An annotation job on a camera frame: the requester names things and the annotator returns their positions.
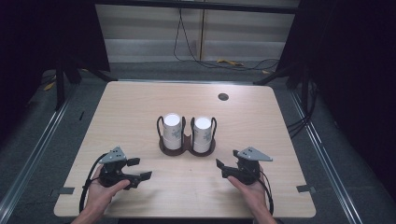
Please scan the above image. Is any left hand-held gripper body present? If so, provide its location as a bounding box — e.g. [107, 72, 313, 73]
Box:
[98, 146, 134, 189]

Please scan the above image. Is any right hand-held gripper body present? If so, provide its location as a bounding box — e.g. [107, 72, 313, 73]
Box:
[233, 147, 274, 187]

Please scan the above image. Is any dark brown cup holder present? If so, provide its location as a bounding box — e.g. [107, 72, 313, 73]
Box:
[156, 115, 219, 158]

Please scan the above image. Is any person's right hand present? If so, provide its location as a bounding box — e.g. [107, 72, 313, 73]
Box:
[227, 166, 272, 217]

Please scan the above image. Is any person's left hand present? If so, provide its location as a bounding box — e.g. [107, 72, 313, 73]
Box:
[83, 165, 132, 217]

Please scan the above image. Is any black metal stand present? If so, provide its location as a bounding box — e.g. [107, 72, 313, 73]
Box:
[252, 62, 312, 108]
[54, 60, 118, 111]

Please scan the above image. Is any yellow strip on floor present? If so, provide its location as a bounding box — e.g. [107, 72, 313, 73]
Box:
[216, 58, 245, 67]
[42, 80, 57, 92]

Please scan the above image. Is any dark curtain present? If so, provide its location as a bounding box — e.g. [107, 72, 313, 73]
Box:
[0, 0, 111, 147]
[275, 0, 396, 200]

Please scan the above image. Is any black overhead bar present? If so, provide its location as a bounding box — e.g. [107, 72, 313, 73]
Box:
[92, 0, 302, 15]

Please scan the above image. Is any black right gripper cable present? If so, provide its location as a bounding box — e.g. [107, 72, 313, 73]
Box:
[257, 170, 276, 217]

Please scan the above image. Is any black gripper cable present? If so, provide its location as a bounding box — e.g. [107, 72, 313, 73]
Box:
[78, 152, 109, 215]
[257, 170, 276, 217]

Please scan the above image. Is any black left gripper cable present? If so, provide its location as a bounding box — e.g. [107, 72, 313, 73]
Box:
[78, 152, 109, 215]

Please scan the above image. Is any bundle of black cables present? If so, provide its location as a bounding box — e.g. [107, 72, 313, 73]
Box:
[286, 78, 319, 139]

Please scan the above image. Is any metal floor rail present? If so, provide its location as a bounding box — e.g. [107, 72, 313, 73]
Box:
[288, 88, 365, 224]
[0, 96, 72, 216]

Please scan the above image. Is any black wall cable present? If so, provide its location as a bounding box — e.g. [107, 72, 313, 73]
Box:
[173, 7, 280, 72]

